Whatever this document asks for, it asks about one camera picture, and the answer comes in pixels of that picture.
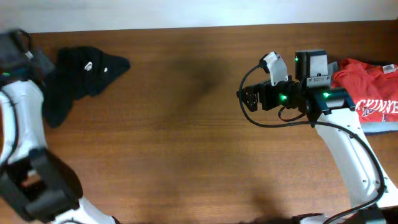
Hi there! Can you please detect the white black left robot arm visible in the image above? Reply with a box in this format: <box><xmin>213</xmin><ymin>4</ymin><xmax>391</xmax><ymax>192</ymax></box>
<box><xmin>1</xmin><ymin>29</ymin><xmax>118</xmax><ymax>224</ymax></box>

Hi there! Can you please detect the black Nike t-shirt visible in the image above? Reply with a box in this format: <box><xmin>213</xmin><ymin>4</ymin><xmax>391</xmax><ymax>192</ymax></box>
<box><xmin>42</xmin><ymin>46</ymin><xmax>131</xmax><ymax>128</ymax></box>

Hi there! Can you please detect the red printed t-shirt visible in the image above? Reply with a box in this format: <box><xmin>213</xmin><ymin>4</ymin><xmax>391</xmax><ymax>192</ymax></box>
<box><xmin>330</xmin><ymin>58</ymin><xmax>398</xmax><ymax>123</ymax></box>

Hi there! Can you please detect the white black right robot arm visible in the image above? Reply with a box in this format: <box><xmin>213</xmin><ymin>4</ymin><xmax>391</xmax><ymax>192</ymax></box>
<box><xmin>258</xmin><ymin>50</ymin><xmax>397</xmax><ymax>223</ymax></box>

